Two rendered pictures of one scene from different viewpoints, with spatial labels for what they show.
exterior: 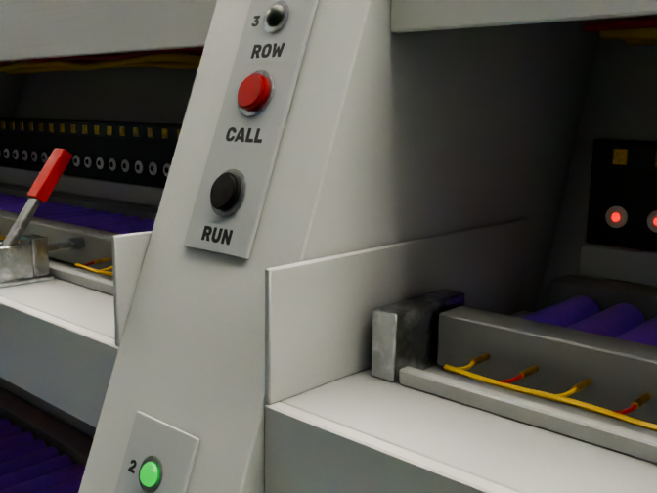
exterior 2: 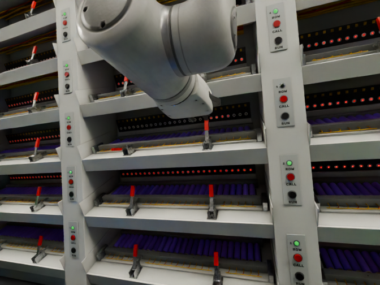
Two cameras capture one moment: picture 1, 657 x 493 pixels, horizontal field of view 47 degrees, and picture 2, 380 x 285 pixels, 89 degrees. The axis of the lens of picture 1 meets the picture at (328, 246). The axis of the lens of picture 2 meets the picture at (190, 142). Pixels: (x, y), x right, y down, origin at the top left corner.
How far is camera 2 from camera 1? 46 cm
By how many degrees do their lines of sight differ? 24
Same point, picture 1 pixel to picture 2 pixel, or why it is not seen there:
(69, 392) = (250, 160)
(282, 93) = (290, 98)
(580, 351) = (337, 124)
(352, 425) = (324, 142)
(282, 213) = (298, 116)
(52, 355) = (243, 155)
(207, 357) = (292, 142)
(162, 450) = (289, 158)
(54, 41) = not seen: hidden behind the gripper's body
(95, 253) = (214, 138)
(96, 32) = (216, 93)
